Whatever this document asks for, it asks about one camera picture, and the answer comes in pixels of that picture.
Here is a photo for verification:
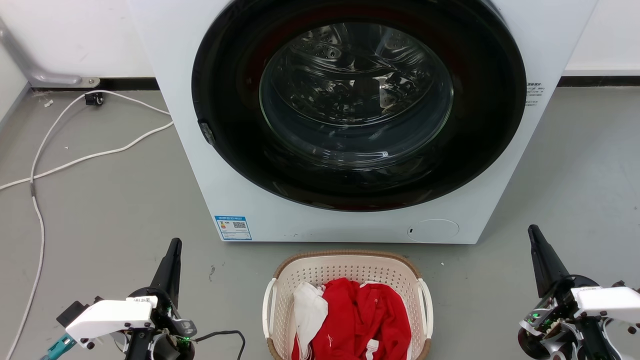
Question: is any steel washer drum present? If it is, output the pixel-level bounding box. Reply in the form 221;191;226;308
259;22;455;169

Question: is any red garment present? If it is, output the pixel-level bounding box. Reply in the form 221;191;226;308
291;278;413;360

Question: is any black round washer door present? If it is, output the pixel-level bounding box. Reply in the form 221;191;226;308
191;0;527;212

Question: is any white front-load washing machine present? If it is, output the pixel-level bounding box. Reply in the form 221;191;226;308
127;0;599;245

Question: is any thin black left gripper cable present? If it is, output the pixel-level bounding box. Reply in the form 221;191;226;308
193;330;246;360

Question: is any teal connector plug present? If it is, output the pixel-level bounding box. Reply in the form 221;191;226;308
41;334;77;360

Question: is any white garment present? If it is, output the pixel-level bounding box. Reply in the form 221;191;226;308
292;281;329;360

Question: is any long white floor cable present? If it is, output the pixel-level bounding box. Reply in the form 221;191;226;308
3;90;172;360

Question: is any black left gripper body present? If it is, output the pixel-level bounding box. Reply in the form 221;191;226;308
125;287;198;360

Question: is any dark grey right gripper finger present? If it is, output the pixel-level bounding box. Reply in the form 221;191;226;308
528;224;571;299

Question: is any grey wall pipe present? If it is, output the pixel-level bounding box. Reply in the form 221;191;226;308
0;17;101;89

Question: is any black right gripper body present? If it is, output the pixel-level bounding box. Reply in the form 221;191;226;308
517;274;632;360

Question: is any cream plastic laundry basket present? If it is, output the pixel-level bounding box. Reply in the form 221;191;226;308
262;250;434;360

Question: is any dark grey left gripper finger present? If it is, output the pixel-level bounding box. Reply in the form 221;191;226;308
149;238;183;307

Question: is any blue energy label sticker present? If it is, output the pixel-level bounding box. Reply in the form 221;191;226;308
214;215;253;241

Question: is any round white filter cover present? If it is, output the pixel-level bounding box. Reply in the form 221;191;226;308
406;219;460;244

